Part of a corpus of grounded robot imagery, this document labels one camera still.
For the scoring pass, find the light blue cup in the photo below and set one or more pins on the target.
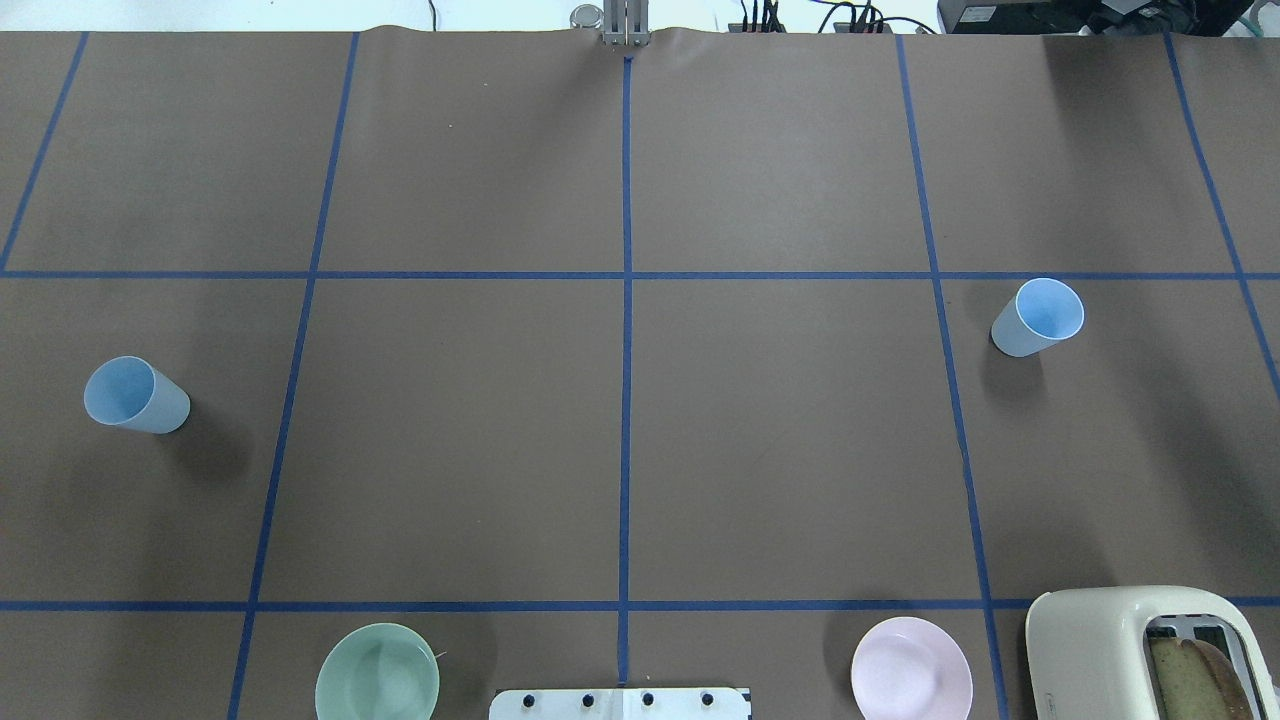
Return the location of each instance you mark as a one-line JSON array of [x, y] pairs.
[[1042, 313], [129, 393]]

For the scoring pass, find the brown table mat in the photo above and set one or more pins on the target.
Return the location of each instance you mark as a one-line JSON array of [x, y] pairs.
[[605, 367]]

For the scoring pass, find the green bowl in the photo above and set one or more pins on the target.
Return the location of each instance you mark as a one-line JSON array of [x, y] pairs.
[[379, 671]]

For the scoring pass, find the pink bowl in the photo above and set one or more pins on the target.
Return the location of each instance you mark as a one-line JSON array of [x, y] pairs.
[[910, 668]]

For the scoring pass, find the cream toaster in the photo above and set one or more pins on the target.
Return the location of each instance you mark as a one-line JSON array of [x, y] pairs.
[[1088, 654]]

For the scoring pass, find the black device at back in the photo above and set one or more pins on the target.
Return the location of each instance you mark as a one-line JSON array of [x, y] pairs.
[[1120, 18]]

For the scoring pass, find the bread slice in toaster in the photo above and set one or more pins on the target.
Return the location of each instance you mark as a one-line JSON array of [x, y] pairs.
[[1195, 680]]

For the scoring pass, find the grey metal clamp bracket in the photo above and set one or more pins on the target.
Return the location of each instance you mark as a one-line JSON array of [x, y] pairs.
[[619, 23]]

